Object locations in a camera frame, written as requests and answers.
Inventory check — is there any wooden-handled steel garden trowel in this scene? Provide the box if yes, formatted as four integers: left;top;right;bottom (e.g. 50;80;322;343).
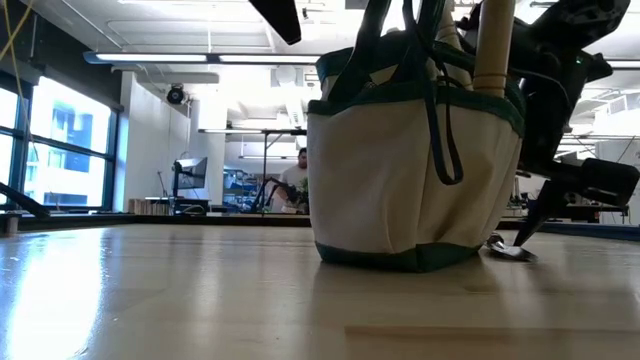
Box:
485;230;540;264
471;0;517;99

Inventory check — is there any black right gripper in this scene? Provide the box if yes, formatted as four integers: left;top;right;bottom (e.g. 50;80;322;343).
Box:
513;143;640;248

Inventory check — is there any blue storage shelf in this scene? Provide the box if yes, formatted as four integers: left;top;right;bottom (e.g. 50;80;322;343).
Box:
223;168;262;207

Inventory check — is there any black slanted bar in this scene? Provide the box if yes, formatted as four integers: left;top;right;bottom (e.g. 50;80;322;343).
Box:
0;180;52;220

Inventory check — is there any computer monitor on stand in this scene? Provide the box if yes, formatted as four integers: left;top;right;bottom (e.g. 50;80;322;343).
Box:
172;156;210;201

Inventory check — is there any person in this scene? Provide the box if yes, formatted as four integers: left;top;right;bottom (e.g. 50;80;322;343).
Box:
277;146;310;215

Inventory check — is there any beige green-trimmed gardening bag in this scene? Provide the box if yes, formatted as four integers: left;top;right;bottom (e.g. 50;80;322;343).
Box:
305;0;527;274

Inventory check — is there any black dome ceiling camera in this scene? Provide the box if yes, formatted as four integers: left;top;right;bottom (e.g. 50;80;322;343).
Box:
166;83;187;106

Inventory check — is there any cluttered black workbench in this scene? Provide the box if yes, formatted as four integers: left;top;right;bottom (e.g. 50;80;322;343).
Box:
559;202;630;224

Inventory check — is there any black metal gantry frame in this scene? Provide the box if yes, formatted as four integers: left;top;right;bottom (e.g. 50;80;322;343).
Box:
198;128;309;215

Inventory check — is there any dark blue window frame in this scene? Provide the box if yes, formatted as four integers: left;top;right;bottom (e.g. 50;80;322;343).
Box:
0;74;124;214

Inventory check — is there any yellow hanging cable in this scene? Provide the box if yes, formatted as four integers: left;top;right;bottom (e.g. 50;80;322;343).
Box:
0;0;35;97

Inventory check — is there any black aluminium table frame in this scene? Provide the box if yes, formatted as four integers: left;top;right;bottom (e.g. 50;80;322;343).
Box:
0;212;640;243

